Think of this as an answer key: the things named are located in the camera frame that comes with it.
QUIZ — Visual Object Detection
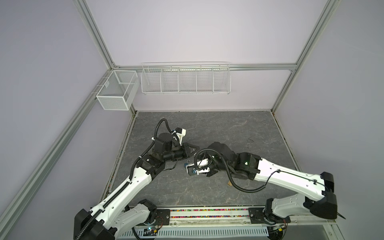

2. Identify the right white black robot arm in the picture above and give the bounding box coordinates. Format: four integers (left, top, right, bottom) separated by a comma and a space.
186, 142, 340, 222

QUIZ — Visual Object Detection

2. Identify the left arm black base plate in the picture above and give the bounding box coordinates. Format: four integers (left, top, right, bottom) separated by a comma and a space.
137, 209, 171, 226

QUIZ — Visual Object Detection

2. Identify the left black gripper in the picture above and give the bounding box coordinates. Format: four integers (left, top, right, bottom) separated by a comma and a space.
163, 142, 200, 163

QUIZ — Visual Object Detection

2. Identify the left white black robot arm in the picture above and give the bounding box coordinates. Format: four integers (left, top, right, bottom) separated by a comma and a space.
73, 118, 199, 240

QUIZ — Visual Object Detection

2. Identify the white vented cable duct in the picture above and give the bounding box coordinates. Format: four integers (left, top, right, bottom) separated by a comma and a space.
136, 226, 270, 240

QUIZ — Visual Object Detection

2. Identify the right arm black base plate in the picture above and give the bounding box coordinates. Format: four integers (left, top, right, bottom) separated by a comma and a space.
248, 208, 291, 225

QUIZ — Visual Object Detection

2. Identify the white wire shelf basket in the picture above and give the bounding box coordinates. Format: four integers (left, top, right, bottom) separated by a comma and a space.
141, 62, 232, 95

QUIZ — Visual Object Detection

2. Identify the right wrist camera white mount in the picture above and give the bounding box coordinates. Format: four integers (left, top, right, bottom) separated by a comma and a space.
185, 159, 211, 176

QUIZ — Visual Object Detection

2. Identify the white mesh box basket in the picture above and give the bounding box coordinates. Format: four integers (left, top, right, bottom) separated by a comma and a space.
96, 70, 140, 111

